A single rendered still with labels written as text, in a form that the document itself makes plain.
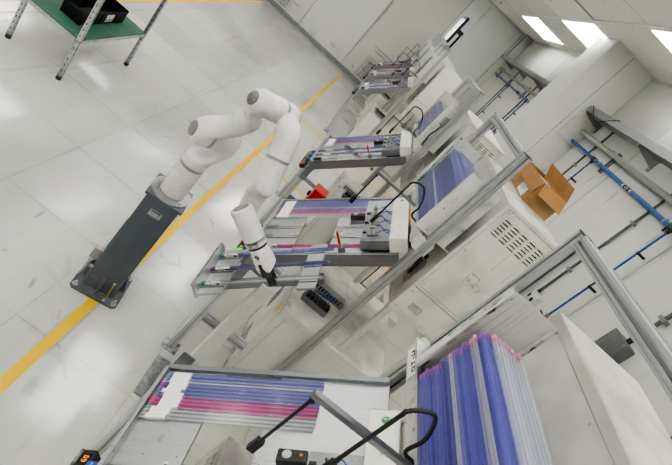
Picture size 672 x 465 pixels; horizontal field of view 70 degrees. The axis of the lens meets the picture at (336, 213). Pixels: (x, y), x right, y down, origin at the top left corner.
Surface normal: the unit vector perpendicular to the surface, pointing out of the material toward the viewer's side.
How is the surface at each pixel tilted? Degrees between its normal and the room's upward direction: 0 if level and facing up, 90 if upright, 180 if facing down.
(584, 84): 90
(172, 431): 44
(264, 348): 90
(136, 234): 90
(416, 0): 90
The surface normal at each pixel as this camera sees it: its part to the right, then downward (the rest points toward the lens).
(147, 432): -0.06, -0.92
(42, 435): 0.65, -0.65
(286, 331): -0.15, 0.40
